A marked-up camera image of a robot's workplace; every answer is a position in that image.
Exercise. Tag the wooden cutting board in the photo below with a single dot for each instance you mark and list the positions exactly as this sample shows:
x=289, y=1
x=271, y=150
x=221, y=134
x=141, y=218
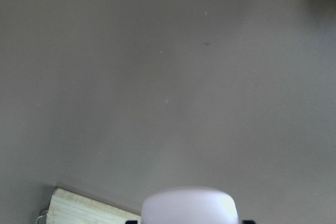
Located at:
x=68, y=207

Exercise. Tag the pink plastic cup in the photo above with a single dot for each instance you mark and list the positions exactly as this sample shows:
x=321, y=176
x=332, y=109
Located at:
x=189, y=205

